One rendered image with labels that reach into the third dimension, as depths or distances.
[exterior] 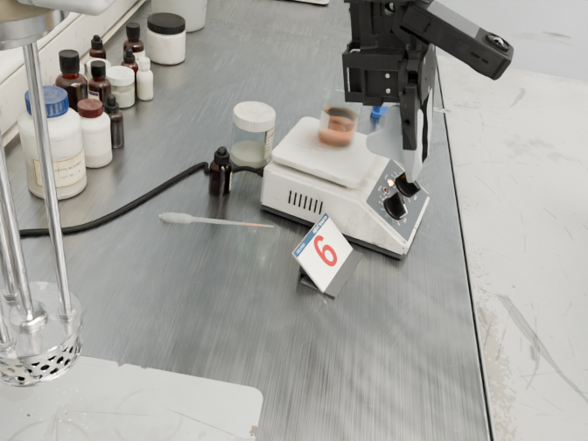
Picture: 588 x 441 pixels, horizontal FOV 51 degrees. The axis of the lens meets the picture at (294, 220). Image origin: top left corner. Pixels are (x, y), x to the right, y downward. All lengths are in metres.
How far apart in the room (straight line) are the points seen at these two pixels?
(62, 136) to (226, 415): 0.38
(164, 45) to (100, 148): 0.34
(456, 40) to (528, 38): 1.67
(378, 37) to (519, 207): 0.41
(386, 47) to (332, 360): 0.32
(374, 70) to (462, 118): 0.53
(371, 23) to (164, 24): 0.57
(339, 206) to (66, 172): 0.34
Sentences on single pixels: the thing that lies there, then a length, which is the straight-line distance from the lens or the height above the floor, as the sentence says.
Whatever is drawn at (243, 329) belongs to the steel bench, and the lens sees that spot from 0.66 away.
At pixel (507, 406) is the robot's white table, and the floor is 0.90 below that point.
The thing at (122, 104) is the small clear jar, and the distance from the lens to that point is 1.02.
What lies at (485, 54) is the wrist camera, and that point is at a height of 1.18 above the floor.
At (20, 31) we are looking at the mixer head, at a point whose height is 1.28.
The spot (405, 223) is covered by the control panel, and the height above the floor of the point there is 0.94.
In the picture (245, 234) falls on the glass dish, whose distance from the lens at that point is 0.77.
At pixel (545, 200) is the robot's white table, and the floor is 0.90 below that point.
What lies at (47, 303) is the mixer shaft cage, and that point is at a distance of 0.45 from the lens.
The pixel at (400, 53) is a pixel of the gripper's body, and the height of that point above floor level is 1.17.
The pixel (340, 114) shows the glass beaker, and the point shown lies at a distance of 0.77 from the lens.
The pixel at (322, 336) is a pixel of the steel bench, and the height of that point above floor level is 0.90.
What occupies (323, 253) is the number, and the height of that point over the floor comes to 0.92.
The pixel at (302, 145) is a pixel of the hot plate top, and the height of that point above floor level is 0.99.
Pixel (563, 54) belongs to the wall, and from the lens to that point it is 2.34.
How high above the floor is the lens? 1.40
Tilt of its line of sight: 38 degrees down
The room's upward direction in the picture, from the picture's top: 10 degrees clockwise
